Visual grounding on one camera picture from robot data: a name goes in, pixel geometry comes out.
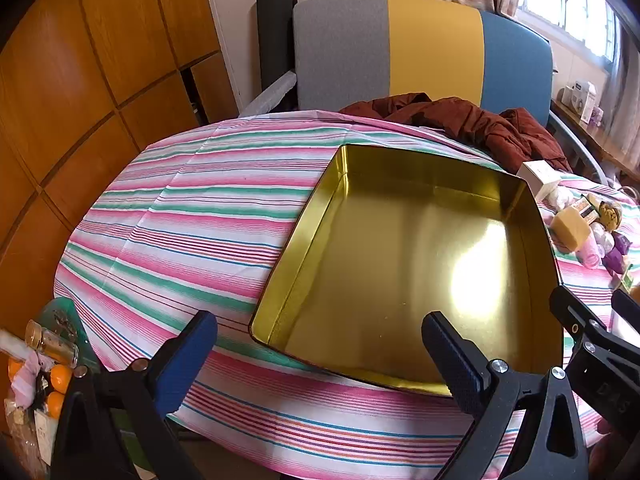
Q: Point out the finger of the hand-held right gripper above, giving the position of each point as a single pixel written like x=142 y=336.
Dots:
x=570 y=307
x=629 y=310

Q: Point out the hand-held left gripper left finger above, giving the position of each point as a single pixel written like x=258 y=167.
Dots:
x=185 y=365

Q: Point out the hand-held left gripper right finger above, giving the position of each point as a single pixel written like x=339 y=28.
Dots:
x=450 y=360

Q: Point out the purple snack packet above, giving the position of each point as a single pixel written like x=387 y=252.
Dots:
x=619 y=251

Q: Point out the yellow sponge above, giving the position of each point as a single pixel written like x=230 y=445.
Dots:
x=570 y=228

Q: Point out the clear bag white contents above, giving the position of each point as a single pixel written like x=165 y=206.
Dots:
x=561 y=199

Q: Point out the gold tin box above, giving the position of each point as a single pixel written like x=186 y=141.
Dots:
x=400 y=260

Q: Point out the cream cardboard box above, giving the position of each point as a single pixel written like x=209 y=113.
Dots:
x=539 y=176

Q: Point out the orange fruit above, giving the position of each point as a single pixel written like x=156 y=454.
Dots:
x=61 y=378
x=56 y=405
x=14 y=370

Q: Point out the glass bottle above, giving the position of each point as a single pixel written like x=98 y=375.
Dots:
x=50 y=344

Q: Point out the pink green striped tablecloth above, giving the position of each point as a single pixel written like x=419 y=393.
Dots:
x=200 y=220

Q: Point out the pink ribbon bag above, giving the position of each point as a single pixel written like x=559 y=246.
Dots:
x=27 y=375

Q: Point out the wooden desk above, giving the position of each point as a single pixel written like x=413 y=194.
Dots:
x=610 y=147

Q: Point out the purple jar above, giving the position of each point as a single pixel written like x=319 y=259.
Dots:
x=596 y=117

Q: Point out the dark red jacket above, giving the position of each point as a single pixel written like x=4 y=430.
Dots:
x=475 y=125

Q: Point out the white carton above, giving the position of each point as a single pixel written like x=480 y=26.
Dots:
x=581 y=99

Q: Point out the white foam wrap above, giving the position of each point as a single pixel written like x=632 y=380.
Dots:
x=270 y=94

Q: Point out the grey yellow blue chair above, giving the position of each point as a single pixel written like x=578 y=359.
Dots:
x=435 y=50

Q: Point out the window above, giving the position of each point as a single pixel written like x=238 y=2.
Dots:
x=575 y=5

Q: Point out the wooden wardrobe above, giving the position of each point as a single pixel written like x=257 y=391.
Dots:
x=100 y=60

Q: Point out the black rolled mat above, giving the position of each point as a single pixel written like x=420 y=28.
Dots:
x=272 y=35

